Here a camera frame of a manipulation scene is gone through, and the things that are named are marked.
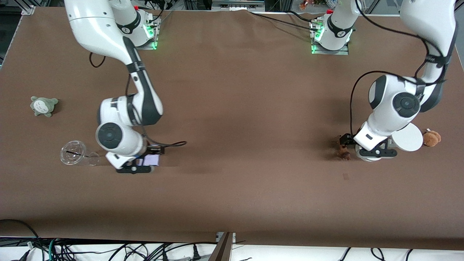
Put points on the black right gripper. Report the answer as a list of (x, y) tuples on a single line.
[(154, 149)]

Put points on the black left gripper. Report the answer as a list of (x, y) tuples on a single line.
[(346, 139)]

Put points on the lavender sticky note pad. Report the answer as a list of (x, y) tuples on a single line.
[(151, 160)]

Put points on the brown lion statue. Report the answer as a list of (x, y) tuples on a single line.
[(345, 155)]

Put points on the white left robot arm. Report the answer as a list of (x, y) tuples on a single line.
[(395, 105)]

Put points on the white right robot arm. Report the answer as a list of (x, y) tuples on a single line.
[(108, 29)]

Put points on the white round disc stand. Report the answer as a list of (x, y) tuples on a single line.
[(409, 139)]

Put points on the clear plastic cup with lid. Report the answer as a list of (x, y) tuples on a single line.
[(73, 153)]

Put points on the brown plush toy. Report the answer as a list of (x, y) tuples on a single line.
[(431, 139)]

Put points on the brown table cover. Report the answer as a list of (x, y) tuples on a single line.
[(232, 199)]

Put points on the grey green plush toy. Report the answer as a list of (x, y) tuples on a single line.
[(44, 106)]

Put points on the orange toy figure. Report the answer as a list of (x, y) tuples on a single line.
[(303, 5)]

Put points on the grey power strip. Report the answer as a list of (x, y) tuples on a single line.
[(237, 5)]

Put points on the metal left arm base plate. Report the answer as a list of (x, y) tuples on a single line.
[(342, 52)]

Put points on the metal table edge bracket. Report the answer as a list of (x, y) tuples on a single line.
[(223, 250)]

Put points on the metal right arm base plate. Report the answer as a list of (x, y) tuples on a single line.
[(145, 45)]

